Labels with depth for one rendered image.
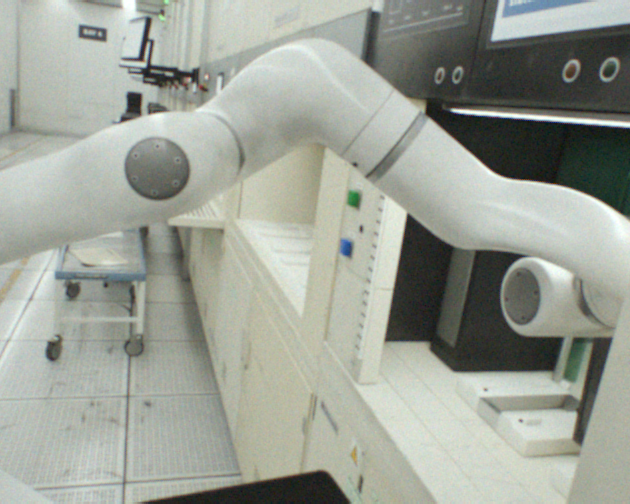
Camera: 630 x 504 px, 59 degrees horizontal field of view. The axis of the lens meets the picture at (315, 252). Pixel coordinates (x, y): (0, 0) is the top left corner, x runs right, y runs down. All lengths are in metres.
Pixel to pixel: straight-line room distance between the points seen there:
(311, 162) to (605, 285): 2.06
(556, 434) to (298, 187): 1.77
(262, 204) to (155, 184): 1.99
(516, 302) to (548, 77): 0.24
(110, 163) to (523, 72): 0.46
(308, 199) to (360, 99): 2.01
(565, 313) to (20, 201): 0.57
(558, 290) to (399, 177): 0.20
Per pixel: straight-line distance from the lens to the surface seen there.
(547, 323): 0.62
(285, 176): 2.51
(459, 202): 0.58
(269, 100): 0.58
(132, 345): 3.06
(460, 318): 1.20
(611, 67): 0.60
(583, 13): 0.66
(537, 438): 1.01
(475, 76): 0.79
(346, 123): 0.56
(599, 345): 0.88
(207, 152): 0.54
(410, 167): 0.56
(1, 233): 0.68
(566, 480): 0.94
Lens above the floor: 1.36
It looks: 14 degrees down
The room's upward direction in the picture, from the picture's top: 8 degrees clockwise
